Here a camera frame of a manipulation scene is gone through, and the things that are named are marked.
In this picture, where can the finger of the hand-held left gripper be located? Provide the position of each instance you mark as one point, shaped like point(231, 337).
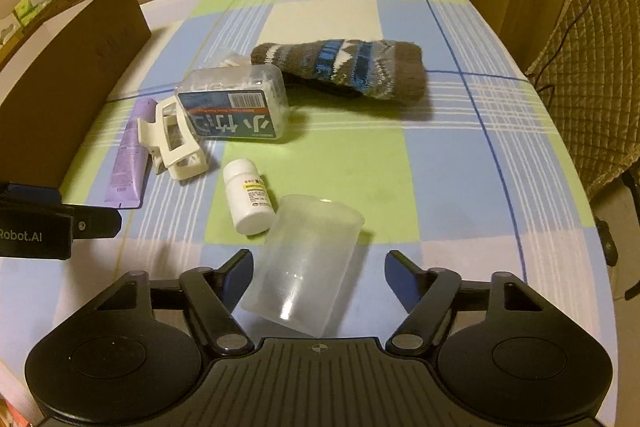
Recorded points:
point(97, 222)

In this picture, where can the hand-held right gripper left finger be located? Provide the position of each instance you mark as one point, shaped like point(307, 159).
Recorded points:
point(239, 268)

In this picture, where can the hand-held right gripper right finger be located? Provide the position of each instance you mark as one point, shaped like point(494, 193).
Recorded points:
point(400, 268)

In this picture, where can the translucent plastic cup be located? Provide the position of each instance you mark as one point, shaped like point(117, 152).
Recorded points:
point(300, 257)

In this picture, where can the white pill bottle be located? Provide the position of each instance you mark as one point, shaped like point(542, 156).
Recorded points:
point(248, 197)

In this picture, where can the purple cosmetic tube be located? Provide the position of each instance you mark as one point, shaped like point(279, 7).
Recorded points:
point(131, 157)

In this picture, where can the white hair claw clip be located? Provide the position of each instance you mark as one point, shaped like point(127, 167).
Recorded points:
point(172, 142)

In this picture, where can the brown cardboard box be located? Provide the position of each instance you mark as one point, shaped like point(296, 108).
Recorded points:
point(65, 87)

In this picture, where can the clear cotton swab box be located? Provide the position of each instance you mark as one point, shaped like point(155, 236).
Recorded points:
point(235, 107)

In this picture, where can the brown blue knitted glove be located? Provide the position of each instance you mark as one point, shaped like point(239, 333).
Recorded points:
point(360, 67)

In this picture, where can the checkered tablecloth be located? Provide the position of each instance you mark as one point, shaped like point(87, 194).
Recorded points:
point(450, 167)

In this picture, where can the clear toothpick packet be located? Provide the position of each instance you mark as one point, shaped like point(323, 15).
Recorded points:
point(226, 58)

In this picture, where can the black chair frame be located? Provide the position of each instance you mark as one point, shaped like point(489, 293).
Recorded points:
point(612, 232)

